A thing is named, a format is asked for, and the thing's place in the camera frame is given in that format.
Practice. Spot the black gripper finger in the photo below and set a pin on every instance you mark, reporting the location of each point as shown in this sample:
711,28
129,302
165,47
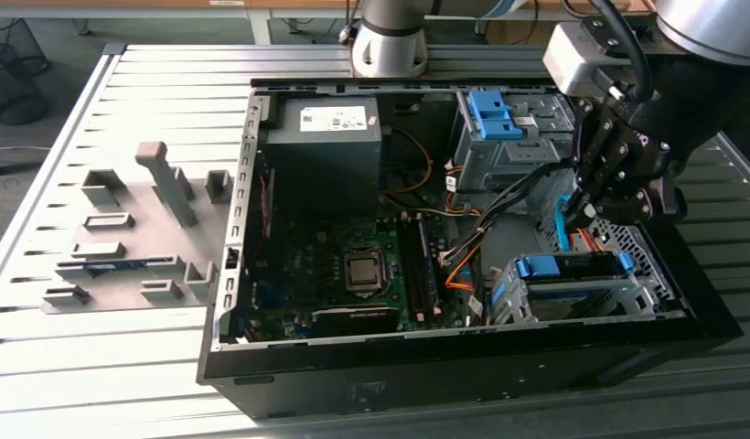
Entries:
597,155
628,208

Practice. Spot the hard disk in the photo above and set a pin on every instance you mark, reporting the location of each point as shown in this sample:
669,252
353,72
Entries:
536,266

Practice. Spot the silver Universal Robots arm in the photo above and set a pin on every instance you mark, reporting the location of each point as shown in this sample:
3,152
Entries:
387,50

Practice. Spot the silver disk bay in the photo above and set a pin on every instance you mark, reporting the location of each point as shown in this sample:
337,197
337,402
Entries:
581,287

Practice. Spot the grey metal drive cage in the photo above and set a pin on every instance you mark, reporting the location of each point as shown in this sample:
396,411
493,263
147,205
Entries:
515,160

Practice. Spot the blue plastic drive latch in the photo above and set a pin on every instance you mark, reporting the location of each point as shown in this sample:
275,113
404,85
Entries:
491,123

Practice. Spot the black RAM slot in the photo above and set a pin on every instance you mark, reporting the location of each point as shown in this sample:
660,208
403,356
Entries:
411,270

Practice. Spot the grey power supply unit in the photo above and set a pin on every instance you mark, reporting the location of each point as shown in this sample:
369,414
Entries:
325,174

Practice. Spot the silver CPU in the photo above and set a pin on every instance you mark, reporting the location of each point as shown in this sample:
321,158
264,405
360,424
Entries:
364,270

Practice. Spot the CPU socket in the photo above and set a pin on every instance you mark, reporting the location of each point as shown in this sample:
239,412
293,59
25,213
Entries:
347,274

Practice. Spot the black open PC case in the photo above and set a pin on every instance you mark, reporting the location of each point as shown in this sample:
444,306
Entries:
411,370

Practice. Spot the black graphics card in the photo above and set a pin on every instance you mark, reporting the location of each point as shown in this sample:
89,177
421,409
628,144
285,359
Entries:
356,320

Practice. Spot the green motherboard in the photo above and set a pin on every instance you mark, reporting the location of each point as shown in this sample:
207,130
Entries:
301,274

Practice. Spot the grey parts rack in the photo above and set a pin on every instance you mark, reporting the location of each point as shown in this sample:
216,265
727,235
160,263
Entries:
136,219

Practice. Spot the black mesh waste bin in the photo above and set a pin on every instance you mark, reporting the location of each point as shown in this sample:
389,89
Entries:
15,91

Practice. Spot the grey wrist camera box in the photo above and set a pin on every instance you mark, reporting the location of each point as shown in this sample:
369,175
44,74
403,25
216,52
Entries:
572,59

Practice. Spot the wooden desk white frame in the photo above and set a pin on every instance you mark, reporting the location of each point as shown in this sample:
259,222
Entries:
105,10

